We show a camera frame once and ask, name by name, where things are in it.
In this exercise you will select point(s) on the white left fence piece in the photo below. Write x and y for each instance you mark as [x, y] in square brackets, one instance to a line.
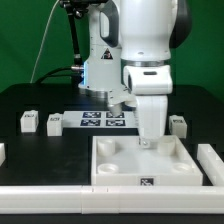
[2, 153]

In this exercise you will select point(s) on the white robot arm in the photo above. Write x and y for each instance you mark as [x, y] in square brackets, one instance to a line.
[130, 43]

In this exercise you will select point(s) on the white fence bar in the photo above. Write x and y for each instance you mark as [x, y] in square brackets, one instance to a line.
[211, 163]
[112, 199]

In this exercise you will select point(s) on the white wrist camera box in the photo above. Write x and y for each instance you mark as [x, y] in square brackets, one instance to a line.
[148, 80]

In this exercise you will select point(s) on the white square table top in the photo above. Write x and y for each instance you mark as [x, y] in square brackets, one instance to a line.
[121, 161]

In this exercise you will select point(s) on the white plate with tags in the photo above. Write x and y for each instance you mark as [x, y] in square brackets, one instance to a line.
[98, 119]

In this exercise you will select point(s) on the black camera stand pole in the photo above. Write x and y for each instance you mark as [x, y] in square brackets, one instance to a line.
[75, 9]

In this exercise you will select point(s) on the white front fence bar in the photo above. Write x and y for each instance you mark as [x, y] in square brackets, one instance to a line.
[112, 199]

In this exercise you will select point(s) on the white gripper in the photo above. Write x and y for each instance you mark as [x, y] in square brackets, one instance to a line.
[151, 112]

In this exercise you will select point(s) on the white right fence bar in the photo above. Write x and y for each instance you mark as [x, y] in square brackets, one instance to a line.
[211, 163]

